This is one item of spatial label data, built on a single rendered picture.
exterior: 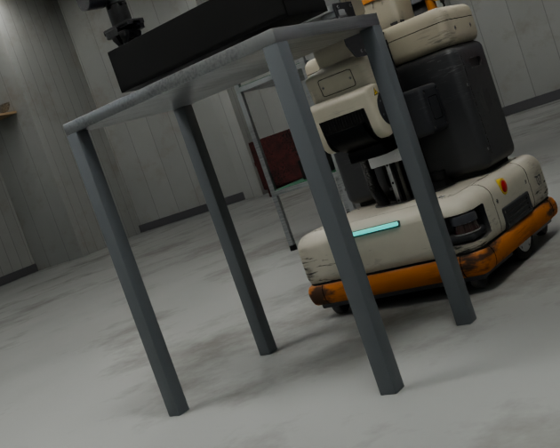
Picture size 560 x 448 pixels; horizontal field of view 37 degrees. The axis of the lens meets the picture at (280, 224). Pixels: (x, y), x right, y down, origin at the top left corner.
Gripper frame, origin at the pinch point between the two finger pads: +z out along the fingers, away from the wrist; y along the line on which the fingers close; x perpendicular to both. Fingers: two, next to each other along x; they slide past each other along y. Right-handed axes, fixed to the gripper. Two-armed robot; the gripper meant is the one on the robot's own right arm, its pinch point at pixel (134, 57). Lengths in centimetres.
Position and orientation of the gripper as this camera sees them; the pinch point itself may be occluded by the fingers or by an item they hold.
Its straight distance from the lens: 236.7
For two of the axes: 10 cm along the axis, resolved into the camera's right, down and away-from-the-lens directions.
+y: 7.6, -2.0, -6.1
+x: 5.6, -2.7, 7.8
